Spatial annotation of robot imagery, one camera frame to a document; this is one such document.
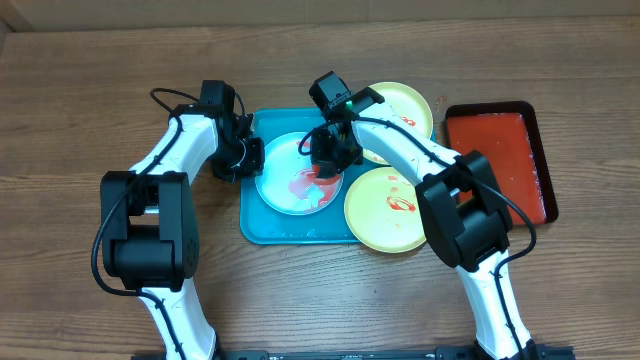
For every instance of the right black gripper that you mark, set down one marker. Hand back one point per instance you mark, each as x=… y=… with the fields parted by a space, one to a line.
x=323 y=157

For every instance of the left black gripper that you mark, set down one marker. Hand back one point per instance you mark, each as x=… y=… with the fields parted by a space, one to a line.
x=253 y=167

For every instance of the red sponge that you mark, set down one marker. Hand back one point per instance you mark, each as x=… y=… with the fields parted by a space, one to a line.
x=323 y=181

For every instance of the light blue plate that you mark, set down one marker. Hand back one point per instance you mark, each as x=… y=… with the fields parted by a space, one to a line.
x=295 y=190

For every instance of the yellow-green plate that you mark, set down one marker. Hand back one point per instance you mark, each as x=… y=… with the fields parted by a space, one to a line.
x=382 y=211
x=408 y=104

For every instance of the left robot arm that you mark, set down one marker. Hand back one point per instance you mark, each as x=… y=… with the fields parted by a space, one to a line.
x=147 y=245

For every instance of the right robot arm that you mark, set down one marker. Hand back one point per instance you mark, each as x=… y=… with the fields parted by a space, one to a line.
x=465 y=217

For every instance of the teal plastic tray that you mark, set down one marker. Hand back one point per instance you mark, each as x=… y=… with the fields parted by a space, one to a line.
x=265 y=219

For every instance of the black tray red liquid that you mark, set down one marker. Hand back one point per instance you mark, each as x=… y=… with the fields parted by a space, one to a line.
x=507 y=134

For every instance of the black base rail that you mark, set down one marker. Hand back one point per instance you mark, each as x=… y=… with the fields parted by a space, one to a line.
x=538 y=351

